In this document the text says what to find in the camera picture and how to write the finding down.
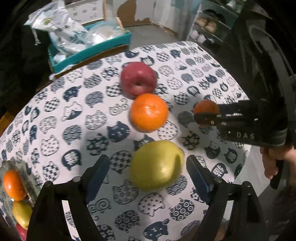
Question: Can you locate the yellow pear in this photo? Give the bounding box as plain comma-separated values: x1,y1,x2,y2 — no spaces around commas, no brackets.
129,140,185,191
12,201,32,230

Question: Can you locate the red apple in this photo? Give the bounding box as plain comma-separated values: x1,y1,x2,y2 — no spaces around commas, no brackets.
120,62,157,98
16,223,27,241

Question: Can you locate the large orange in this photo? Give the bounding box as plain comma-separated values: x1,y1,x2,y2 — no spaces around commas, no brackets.
3,169,27,201

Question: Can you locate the small tangerine front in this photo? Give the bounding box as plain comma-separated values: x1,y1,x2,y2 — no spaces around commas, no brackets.
193,99,221,122

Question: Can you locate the small tangerine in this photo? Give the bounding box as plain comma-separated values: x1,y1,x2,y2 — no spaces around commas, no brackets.
193,99,221,122
129,93,169,132

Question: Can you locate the small tangerine back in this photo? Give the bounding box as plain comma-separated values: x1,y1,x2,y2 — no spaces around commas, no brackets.
129,93,169,132

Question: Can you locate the red apple back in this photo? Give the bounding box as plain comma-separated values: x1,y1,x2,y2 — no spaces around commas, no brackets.
120,62,157,98

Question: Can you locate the person's right hand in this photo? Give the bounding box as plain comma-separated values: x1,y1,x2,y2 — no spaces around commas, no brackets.
260,146,296,186

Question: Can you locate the green scalloped glass bowl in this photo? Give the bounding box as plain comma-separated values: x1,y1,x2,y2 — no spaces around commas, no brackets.
1,160,44,230

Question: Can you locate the cat pattern tablecloth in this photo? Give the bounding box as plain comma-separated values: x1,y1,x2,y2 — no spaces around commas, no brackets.
1,42,251,240

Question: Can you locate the shoe rack with shoes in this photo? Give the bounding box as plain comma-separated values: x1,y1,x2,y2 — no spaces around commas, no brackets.
187,1,244,49

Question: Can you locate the cardboard box under crate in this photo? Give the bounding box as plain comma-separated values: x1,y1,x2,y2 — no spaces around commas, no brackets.
49,45,130,81

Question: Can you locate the teal plastic crate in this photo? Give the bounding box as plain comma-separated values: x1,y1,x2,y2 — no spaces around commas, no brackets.
48,22,132,73

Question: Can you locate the clear plastic bag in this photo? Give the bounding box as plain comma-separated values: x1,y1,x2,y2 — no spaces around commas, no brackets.
86,17,125,46

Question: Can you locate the white rice bag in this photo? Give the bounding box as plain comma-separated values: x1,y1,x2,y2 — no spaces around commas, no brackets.
24,1,88,55

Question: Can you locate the white storage basket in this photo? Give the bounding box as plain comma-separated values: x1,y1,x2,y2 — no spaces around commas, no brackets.
65,1,105,25

